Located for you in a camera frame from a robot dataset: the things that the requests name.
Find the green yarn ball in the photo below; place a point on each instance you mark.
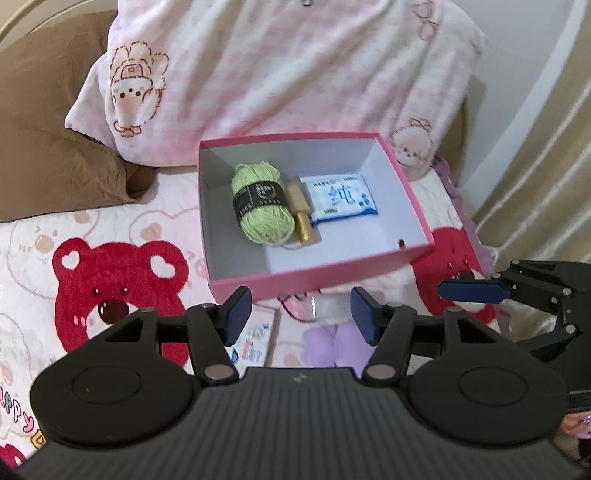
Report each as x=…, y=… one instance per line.
x=263, y=221

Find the brown pillow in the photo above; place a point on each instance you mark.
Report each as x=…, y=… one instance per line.
x=46, y=115

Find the blue white wet wipes packet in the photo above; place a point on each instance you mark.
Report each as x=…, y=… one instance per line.
x=341, y=198

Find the beige striped curtain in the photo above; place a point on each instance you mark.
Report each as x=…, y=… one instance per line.
x=545, y=207

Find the foundation bottle with gold cap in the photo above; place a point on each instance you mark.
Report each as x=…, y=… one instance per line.
x=307, y=230

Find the clear plastic case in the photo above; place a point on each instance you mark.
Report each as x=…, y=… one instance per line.
x=332, y=309

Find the pink checked printed pillow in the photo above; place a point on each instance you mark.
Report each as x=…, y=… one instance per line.
x=277, y=69

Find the red bear printed blanket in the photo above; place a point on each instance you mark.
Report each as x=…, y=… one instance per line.
x=152, y=221

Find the small white tissue packet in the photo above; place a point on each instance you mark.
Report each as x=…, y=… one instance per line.
x=254, y=341

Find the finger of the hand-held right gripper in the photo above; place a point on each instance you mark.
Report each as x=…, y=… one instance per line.
x=475, y=291
x=556, y=344

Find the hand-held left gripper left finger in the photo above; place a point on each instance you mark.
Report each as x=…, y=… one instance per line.
x=238, y=316

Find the purple plush toy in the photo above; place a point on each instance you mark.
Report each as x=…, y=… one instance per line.
x=332, y=346

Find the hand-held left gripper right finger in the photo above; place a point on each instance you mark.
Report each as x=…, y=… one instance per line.
x=364, y=316

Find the purple cloth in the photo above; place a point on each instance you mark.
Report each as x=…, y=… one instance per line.
x=455, y=189

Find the pink cardboard box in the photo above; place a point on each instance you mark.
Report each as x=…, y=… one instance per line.
x=323, y=277

